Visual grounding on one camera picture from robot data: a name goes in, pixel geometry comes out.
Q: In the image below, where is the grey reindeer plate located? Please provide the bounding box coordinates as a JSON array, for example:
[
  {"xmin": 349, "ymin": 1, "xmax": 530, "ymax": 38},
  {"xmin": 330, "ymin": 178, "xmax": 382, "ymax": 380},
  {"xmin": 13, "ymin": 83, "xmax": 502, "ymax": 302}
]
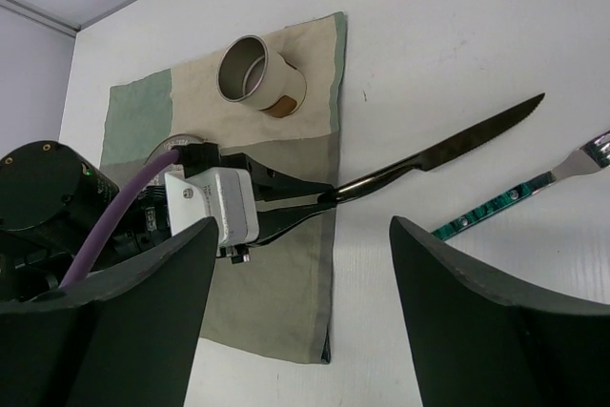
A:
[{"xmin": 144, "ymin": 133, "xmax": 206, "ymax": 166}]

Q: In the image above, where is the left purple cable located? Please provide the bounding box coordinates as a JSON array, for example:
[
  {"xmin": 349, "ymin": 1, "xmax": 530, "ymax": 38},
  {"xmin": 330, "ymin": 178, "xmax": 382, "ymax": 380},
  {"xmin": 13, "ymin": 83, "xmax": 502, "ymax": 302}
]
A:
[{"xmin": 56, "ymin": 142, "xmax": 221, "ymax": 292}]

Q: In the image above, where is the green beige cloth placemat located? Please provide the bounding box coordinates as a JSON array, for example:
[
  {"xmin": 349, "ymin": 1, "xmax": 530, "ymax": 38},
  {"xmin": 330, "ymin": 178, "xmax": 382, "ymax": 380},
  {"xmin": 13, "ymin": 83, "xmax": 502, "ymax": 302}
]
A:
[{"xmin": 101, "ymin": 11, "xmax": 347, "ymax": 364}]

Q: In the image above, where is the green handled fork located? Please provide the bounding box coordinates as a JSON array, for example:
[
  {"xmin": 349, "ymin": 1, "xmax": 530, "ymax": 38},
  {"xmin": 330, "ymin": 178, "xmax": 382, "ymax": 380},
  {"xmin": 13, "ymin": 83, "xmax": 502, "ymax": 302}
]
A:
[{"xmin": 432, "ymin": 132, "xmax": 609, "ymax": 241}]

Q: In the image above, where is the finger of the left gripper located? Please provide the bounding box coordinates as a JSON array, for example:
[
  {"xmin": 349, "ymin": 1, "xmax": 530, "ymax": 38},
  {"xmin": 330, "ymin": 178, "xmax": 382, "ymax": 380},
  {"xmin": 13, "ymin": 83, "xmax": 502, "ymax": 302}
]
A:
[
  {"xmin": 256, "ymin": 203, "xmax": 336, "ymax": 247},
  {"xmin": 221, "ymin": 153, "xmax": 333, "ymax": 202}
]

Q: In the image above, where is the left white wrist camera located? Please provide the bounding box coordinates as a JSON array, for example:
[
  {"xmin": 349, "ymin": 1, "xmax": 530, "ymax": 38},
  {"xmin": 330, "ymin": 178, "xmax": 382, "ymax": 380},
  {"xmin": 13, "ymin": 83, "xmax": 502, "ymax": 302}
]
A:
[{"xmin": 165, "ymin": 167, "xmax": 259, "ymax": 248}]

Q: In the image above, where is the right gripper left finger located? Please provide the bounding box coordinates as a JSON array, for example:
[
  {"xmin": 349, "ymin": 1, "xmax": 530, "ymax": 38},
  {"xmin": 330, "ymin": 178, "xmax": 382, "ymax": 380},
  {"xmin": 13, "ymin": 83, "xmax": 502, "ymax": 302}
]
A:
[{"xmin": 1, "ymin": 218, "xmax": 218, "ymax": 406}]

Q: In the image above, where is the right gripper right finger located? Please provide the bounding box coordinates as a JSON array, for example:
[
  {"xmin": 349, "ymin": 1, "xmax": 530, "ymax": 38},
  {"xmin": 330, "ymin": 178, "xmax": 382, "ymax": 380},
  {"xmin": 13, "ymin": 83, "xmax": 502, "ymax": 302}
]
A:
[{"xmin": 389, "ymin": 216, "xmax": 609, "ymax": 406}]

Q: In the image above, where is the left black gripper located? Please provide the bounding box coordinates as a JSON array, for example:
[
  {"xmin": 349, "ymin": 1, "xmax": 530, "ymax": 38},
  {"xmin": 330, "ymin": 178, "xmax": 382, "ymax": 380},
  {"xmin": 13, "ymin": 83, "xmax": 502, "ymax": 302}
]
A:
[{"xmin": 1, "ymin": 140, "xmax": 171, "ymax": 302}]

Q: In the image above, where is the black table knife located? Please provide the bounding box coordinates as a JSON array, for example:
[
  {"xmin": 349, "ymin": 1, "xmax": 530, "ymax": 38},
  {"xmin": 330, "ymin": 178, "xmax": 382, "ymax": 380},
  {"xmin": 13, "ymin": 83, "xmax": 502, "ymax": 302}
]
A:
[{"xmin": 317, "ymin": 92, "xmax": 545, "ymax": 205}]

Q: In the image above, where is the metal cup with cork base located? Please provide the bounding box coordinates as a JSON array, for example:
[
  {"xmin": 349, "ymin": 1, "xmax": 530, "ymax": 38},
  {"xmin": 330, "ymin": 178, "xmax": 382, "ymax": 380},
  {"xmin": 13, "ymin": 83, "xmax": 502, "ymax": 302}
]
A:
[{"xmin": 216, "ymin": 35, "xmax": 307, "ymax": 118}]

